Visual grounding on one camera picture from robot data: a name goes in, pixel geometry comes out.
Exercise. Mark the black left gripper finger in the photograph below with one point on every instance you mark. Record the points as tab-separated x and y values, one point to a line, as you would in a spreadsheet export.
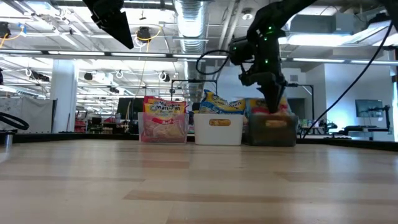
119	31

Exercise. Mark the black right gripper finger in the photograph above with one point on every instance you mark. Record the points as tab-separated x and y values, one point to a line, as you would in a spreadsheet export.
279	93
259	81

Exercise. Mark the red Maruchan ramen pack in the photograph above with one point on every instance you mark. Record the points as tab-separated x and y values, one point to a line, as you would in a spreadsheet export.
163	127
155	100

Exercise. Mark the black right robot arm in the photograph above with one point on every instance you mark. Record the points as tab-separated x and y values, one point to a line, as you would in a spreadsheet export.
280	12

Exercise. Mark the black ceiling dome lamp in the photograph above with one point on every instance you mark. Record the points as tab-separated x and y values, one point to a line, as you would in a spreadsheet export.
143	33

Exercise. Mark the dark grey plastic bin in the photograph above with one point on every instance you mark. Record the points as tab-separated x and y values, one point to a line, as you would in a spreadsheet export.
272	135

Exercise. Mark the white plastic bin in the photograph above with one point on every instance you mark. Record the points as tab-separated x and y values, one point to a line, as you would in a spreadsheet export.
217	133

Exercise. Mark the white structural column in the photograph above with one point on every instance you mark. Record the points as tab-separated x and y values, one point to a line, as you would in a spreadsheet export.
63	93

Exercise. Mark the black background work table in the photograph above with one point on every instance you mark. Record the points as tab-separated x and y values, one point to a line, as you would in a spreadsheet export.
360	128

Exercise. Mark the grey room partition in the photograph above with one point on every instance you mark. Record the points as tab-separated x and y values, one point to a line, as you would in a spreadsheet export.
34	112

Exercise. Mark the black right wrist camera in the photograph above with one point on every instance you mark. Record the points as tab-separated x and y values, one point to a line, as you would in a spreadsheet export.
241	49

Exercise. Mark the black background rig frame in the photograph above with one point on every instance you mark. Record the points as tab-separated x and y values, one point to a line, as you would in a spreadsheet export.
306	85

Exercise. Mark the grey rectangular ceiling duct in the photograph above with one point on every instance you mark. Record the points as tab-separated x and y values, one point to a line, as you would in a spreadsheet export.
320	23

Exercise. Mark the silver round ventilation duct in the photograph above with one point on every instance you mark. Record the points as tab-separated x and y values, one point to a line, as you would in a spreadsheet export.
191	31

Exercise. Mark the dark wall monitor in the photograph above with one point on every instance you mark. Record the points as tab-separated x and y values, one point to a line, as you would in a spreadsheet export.
369	108

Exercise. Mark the black camera stand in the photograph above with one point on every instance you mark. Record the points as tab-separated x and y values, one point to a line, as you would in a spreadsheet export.
386	109

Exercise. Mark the silver metal post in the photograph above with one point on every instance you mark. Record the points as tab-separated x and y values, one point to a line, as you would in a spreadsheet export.
8	140

